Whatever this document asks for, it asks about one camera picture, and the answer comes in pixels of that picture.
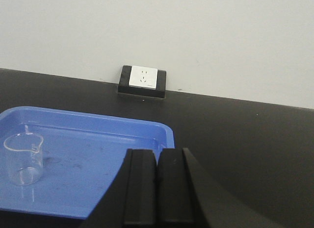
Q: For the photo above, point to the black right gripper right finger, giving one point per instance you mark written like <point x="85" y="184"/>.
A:
<point x="187" y="197"/>

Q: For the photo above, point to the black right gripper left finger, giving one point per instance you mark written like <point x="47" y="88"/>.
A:
<point x="130" y="200"/>

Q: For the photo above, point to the white wall power socket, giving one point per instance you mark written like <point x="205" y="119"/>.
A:
<point x="142" y="81"/>

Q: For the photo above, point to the clear glass beaker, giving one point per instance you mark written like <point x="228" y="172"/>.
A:
<point x="24" y="157"/>

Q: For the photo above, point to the blue plastic tray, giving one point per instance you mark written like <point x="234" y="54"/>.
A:
<point x="82" y="154"/>

